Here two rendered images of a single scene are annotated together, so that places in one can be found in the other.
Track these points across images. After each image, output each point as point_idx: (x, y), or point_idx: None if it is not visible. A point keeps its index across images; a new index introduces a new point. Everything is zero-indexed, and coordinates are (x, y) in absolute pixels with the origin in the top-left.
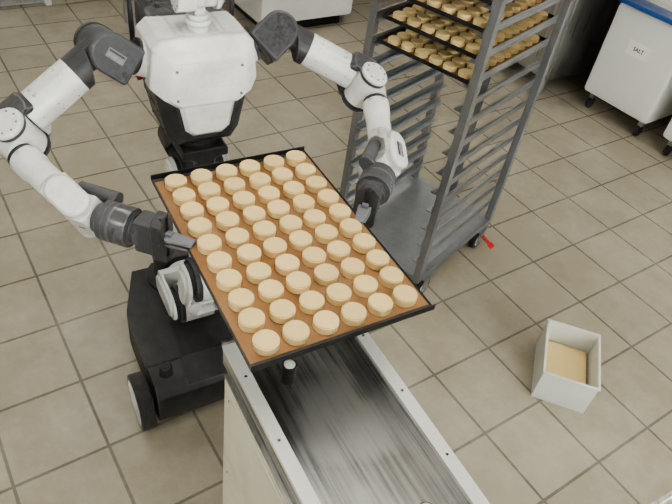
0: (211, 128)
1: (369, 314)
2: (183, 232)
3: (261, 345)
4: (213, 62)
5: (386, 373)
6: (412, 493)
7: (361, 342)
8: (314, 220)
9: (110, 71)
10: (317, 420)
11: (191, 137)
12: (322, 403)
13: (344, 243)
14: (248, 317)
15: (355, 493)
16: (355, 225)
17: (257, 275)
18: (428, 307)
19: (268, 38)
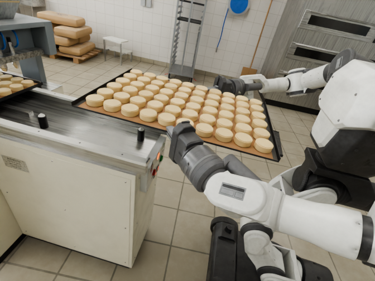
0: (316, 136)
1: None
2: None
3: (135, 69)
4: (347, 80)
5: (94, 145)
6: (53, 132)
7: (119, 151)
8: (186, 110)
9: (330, 69)
10: (114, 134)
11: (311, 135)
12: (118, 139)
13: (155, 106)
14: (150, 73)
15: (79, 124)
16: (164, 117)
17: (168, 83)
18: (75, 100)
19: None
